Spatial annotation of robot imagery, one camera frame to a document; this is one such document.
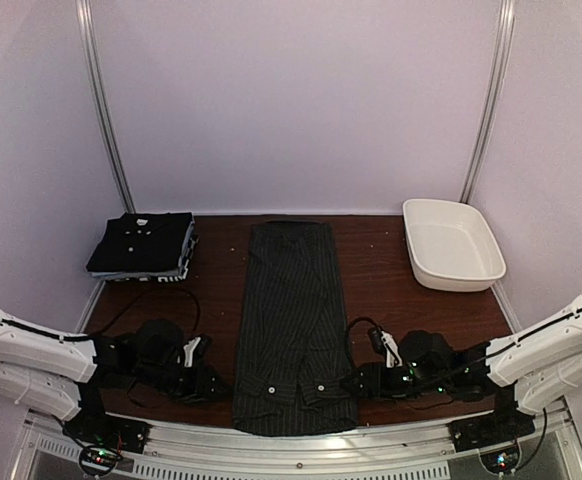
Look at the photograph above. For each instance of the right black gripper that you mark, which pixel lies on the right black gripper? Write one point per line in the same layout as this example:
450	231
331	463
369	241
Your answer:
373	377

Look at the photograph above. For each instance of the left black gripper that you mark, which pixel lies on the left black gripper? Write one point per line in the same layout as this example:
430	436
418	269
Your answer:
200	389

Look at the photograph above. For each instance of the black pinstriped long sleeve shirt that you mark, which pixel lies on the black pinstriped long sleeve shirt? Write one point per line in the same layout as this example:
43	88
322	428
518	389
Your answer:
290	356

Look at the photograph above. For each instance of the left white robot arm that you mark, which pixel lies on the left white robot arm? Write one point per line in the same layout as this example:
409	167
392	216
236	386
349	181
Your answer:
63	374

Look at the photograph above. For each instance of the stack of folded shirts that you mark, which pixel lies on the stack of folded shirts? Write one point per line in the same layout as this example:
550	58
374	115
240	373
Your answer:
145	247

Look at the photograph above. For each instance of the left circuit board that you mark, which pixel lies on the left circuit board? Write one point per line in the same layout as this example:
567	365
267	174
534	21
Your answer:
98	461

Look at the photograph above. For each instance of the circuit board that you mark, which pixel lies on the circuit board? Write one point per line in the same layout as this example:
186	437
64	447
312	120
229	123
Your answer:
501	461
98	461

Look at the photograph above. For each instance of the white plastic tub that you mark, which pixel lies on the white plastic tub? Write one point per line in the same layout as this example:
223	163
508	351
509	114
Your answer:
451	246

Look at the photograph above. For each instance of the right circuit board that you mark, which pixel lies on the right circuit board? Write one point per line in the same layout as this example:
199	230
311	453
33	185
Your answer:
501	461

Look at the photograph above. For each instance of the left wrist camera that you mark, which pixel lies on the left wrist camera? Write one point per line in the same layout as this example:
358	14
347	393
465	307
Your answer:
195	349

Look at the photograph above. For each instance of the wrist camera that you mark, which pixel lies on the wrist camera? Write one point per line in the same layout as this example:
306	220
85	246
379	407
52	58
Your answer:
195	349
384	344

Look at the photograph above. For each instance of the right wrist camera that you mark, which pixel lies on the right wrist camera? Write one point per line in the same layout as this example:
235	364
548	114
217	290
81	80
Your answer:
384	344

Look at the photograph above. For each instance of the aluminium front rail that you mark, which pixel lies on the aluminium front rail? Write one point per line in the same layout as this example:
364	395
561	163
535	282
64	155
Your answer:
421	450

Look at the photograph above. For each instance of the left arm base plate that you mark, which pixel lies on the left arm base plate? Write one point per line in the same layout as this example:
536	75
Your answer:
116	433

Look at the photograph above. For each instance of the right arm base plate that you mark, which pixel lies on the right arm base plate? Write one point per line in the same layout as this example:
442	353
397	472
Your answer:
490	429

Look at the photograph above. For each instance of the left aluminium post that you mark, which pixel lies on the left aluminium post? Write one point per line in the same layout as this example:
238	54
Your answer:
103	114

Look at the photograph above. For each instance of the aluminium post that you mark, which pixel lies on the aluminium post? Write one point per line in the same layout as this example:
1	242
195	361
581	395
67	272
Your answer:
103	114
500	59

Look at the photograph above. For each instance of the right aluminium post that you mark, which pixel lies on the right aluminium post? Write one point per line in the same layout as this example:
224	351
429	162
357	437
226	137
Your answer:
500	59

